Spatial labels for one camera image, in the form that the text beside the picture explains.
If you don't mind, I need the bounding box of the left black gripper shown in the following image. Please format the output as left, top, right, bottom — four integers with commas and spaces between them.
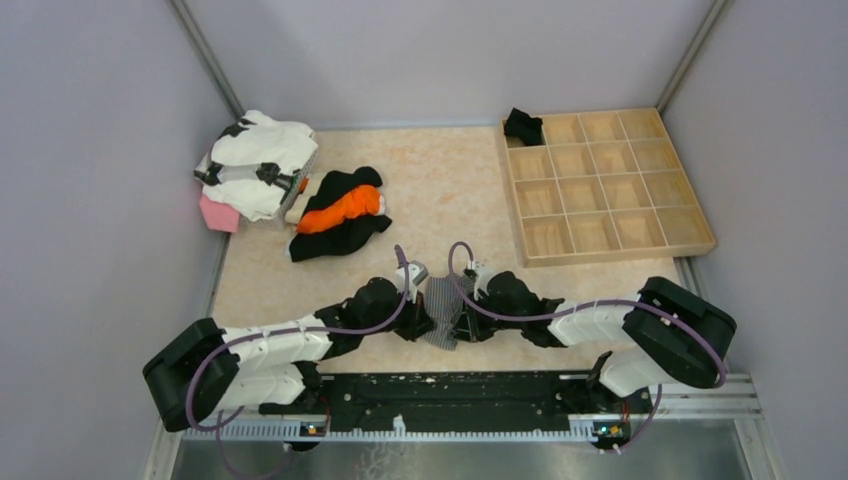
362, 285, 437, 342

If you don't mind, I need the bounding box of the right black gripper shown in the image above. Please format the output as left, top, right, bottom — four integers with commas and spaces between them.
450, 288, 525, 341

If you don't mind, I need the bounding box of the grey striped underwear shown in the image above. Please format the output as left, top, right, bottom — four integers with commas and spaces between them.
423, 274, 474, 351

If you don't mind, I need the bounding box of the orange underwear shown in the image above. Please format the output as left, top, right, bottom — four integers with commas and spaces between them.
296, 185, 386, 234

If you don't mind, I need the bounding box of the wooden compartment tray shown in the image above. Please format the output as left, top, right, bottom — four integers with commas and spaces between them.
497, 108, 717, 267

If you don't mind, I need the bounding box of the black boxer underwear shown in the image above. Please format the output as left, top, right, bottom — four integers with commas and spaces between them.
503, 108, 544, 147

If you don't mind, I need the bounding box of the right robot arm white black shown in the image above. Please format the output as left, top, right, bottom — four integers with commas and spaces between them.
454, 269, 738, 412

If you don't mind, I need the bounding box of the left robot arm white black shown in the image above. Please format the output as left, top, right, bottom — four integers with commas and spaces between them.
142, 261, 435, 432

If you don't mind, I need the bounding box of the white perforated basket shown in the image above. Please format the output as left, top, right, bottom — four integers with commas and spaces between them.
250, 150, 319, 229

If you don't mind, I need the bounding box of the pink cloth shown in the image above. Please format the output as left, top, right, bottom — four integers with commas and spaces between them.
199, 194, 241, 234

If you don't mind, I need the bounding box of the white black clothes pile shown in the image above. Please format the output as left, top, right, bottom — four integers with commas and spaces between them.
193, 110, 318, 222

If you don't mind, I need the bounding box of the black metal base rail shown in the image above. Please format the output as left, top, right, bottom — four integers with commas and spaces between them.
158, 370, 763, 455

